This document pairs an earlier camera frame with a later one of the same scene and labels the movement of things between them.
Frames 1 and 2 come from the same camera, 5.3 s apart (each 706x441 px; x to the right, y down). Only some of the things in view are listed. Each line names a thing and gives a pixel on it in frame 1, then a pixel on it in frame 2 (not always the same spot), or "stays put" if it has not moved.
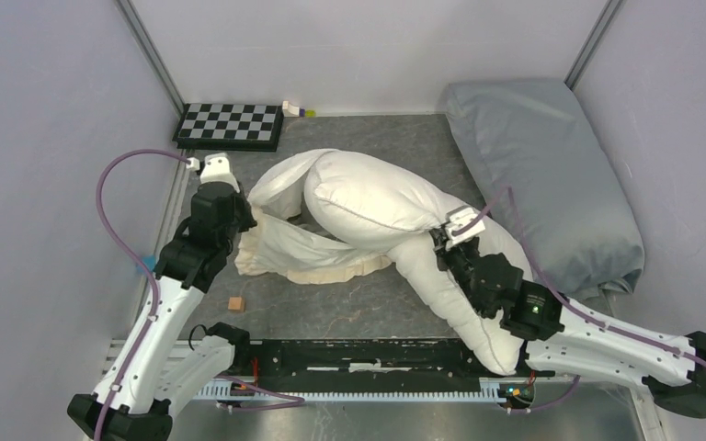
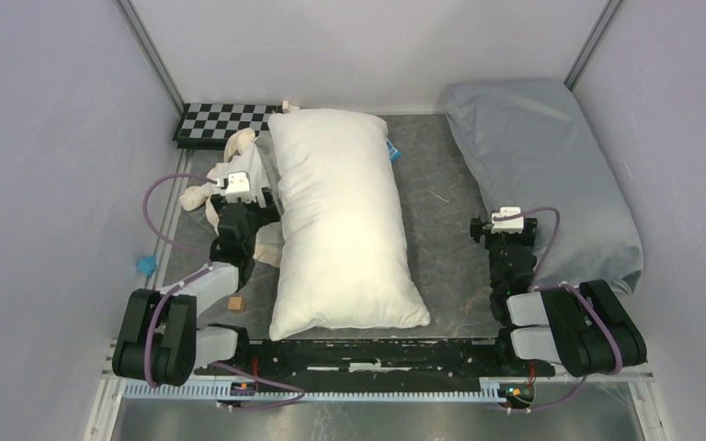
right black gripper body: x=460 y=259 -> x=496 y=243
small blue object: x=149 y=261 stays put
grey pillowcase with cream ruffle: x=284 y=245 -> x=244 y=152
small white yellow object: x=289 y=109 stays put
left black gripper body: x=243 y=220 stays put
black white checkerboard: x=230 y=127 stays put
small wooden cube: x=236 y=304 stays put
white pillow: x=376 y=204 -> x=345 y=260
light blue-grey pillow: x=580 y=220 stays put
